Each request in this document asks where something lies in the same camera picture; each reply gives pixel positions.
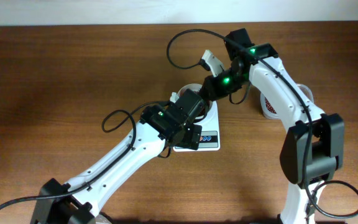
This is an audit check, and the white round bowl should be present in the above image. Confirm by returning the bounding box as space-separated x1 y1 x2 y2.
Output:
175 83 212 119

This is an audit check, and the clear plastic food container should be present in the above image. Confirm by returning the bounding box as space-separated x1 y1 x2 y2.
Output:
260 83 314 119

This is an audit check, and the white digital kitchen scale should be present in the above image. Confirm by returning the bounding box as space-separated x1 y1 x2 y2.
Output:
171 93 221 152

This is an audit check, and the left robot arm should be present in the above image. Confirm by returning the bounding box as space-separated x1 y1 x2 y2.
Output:
31 90 207 223

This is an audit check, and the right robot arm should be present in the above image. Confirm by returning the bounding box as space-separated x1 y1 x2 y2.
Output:
199 29 344 223

